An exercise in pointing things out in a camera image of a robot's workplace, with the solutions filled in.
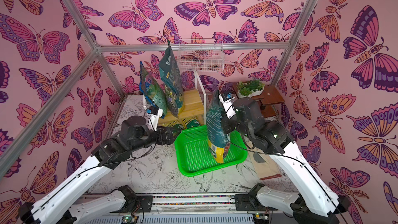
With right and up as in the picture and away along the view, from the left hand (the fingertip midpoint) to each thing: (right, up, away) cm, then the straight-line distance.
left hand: (175, 128), depth 67 cm
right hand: (+19, +7, -4) cm, 20 cm away
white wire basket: (+10, +41, +28) cm, 51 cm away
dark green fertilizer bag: (+19, -5, -1) cm, 19 cm away
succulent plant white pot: (+37, +19, +17) cm, 45 cm away
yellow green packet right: (+5, 0, +28) cm, 29 cm away
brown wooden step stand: (+54, +16, +31) cm, 64 cm away
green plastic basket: (+6, -18, +23) cm, 30 cm away
